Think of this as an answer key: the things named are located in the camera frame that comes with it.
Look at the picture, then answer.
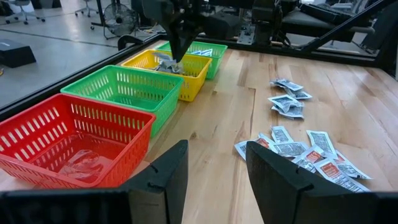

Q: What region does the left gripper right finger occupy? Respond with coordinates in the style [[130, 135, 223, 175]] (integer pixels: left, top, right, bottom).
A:
[[244, 141, 356, 224]]

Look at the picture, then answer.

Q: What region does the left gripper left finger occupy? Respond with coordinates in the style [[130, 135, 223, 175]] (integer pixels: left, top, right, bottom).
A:
[[119, 139, 190, 224]]

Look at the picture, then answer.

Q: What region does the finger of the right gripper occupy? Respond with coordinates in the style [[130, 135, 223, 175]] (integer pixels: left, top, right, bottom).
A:
[[180, 26, 203, 62], [167, 24, 186, 63]]

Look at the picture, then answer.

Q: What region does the small grey printed packet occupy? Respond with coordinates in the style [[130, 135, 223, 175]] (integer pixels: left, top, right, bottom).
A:
[[267, 94, 304, 113], [172, 60, 185, 74], [272, 105, 305, 119], [154, 61, 177, 74], [269, 78, 304, 91], [284, 88, 313, 100], [152, 52, 174, 63]]

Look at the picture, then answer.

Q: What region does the black computer tower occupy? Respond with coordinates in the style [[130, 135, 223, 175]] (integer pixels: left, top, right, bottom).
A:
[[130, 0, 153, 27]]

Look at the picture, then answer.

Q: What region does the green plastic basket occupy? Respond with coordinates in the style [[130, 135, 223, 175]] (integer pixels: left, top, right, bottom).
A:
[[155, 40, 228, 80], [60, 64, 185, 139]]

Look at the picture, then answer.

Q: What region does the yellow plastic basket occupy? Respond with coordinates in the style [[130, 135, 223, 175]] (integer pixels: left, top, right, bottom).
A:
[[120, 49, 213, 103]]

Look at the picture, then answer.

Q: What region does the black clamp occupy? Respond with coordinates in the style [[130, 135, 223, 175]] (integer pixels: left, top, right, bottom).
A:
[[117, 34, 146, 52]]

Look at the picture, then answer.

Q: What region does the black floor fan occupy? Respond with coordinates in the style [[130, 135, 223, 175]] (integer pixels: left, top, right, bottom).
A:
[[103, 2, 137, 40]]

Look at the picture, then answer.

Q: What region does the black standing desk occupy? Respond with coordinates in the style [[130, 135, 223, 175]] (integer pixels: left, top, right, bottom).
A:
[[90, 0, 106, 28]]

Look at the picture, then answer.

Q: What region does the red plastic basket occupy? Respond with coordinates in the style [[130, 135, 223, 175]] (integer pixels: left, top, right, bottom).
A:
[[0, 93, 156, 190]]

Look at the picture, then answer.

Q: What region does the grey office chair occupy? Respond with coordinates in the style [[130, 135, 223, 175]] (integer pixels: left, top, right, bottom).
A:
[[74, 0, 100, 18]]

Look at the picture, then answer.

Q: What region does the blue office chair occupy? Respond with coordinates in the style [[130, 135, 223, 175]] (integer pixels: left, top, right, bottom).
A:
[[4, 0, 47, 25]]

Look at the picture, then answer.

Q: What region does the black wedge block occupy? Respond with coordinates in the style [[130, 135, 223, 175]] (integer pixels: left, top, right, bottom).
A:
[[0, 39, 37, 68]]

